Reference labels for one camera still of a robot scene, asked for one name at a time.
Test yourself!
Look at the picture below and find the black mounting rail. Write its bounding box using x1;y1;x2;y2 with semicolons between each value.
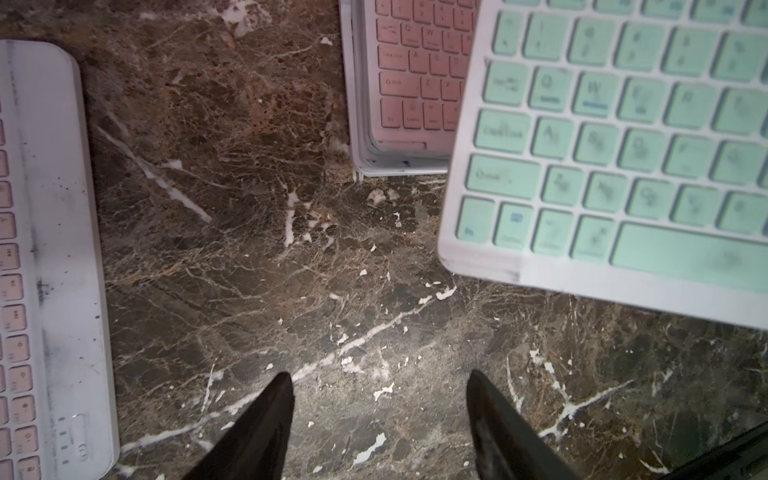
661;422;767;480

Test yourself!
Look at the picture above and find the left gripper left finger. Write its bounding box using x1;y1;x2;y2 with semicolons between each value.
184;372;295;480

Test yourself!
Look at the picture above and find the pink keyboard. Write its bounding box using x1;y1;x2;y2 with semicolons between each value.
338;1;449;177
1;40;119;479
353;0;480;156

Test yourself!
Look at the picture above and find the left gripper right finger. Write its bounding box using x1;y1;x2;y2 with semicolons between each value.
466;369;577;480

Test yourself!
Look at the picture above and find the green keyboard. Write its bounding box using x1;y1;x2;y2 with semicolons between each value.
437;1;767;329

